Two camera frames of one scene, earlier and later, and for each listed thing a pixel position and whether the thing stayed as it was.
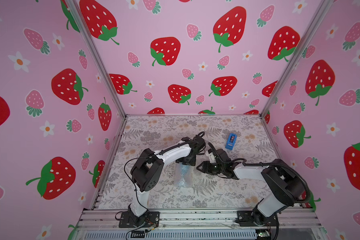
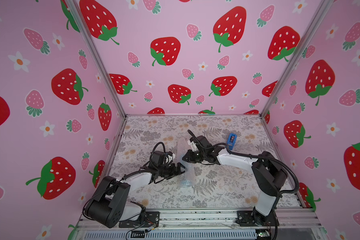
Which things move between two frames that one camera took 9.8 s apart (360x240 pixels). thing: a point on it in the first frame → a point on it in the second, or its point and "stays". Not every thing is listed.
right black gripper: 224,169 → 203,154
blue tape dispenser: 231,141 stays
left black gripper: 193,163 → 172,172
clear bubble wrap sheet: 184,176 stays
